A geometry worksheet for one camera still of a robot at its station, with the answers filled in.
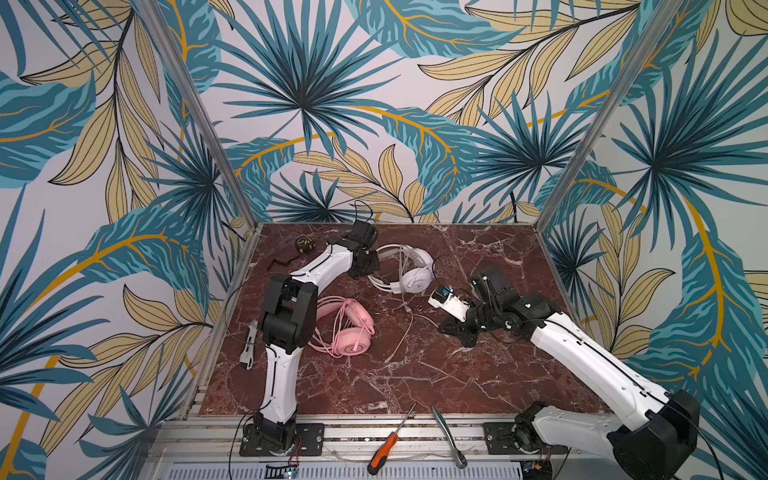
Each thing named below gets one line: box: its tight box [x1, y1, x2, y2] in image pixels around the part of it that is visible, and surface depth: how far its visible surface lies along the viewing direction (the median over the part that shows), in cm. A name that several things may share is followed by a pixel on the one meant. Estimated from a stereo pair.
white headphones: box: [367, 243, 435, 294], surface depth 94 cm
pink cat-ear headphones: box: [308, 296, 376, 358], surface depth 86 cm
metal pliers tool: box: [432, 406, 468, 469], surface depth 75 cm
